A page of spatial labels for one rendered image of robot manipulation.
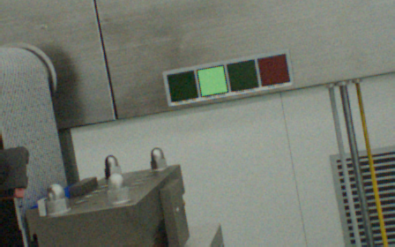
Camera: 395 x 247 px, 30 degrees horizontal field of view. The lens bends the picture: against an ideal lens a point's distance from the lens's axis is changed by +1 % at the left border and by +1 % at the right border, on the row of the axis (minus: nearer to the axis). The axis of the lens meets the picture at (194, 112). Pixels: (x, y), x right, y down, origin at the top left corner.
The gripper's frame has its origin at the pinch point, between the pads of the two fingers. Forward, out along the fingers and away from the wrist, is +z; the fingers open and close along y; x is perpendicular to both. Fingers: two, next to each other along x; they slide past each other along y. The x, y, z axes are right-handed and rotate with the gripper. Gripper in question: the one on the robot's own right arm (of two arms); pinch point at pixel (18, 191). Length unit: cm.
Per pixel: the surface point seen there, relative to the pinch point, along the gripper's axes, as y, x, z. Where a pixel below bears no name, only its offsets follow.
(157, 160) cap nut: 16.6, 13.4, 25.9
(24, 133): 0.2, 10.6, 0.7
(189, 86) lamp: 25.2, 25.4, 20.1
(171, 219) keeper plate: 21.2, -3.1, 14.6
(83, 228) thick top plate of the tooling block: 11.3, -8.3, -1.5
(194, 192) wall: -20, 95, 251
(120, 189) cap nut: 17.2, -2.9, -1.4
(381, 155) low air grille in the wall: 77, 98, 248
